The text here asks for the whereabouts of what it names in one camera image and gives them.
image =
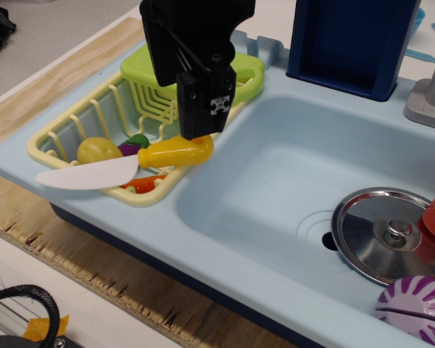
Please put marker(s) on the yellow tape piece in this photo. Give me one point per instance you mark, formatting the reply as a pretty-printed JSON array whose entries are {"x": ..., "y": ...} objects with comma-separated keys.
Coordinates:
[{"x": 38, "y": 328}]

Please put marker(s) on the blue plastic utensil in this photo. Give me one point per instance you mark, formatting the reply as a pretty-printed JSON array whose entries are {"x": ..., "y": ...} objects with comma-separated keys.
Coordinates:
[{"x": 419, "y": 18}]

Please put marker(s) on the purple toy eggplant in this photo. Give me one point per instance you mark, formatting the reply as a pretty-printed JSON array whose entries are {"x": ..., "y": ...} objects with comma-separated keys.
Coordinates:
[{"x": 132, "y": 145}]

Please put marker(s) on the grey toy faucet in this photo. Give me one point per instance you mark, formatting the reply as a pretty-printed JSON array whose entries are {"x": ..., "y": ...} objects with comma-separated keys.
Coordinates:
[{"x": 420, "y": 105}]

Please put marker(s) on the toy knife yellow handle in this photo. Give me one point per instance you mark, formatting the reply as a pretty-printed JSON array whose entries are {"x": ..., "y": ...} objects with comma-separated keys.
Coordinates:
[{"x": 176, "y": 151}]

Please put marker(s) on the wooden board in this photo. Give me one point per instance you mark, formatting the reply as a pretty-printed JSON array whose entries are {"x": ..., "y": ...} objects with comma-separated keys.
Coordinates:
[{"x": 111, "y": 299}]

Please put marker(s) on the light blue toy sink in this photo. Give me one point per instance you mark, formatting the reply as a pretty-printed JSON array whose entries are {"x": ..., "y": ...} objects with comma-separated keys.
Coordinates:
[{"x": 249, "y": 223}]

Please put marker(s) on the yellow toy potato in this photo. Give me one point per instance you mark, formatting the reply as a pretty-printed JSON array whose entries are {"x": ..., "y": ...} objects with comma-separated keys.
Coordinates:
[{"x": 96, "y": 149}]

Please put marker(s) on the pale yellow dish rack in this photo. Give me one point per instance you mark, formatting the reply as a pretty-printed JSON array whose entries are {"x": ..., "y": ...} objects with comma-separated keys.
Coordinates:
[{"x": 117, "y": 110}]

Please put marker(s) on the purple white toy onion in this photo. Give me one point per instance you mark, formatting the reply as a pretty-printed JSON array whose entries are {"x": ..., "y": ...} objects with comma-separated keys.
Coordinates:
[{"x": 409, "y": 305}]

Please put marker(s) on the orange toy carrot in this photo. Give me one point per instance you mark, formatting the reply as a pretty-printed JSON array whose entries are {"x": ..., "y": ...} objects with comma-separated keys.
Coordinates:
[{"x": 143, "y": 185}]

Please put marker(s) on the stainless steel pot lid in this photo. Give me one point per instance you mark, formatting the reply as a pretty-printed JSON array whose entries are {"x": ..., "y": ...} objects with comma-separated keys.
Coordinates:
[{"x": 380, "y": 233}]

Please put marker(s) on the dark blue plastic box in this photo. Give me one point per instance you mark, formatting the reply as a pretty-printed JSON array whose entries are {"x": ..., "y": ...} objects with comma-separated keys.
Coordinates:
[{"x": 356, "y": 47}]

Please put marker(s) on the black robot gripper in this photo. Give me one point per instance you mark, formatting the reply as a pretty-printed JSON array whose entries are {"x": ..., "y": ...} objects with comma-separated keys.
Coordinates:
[{"x": 190, "y": 41}]

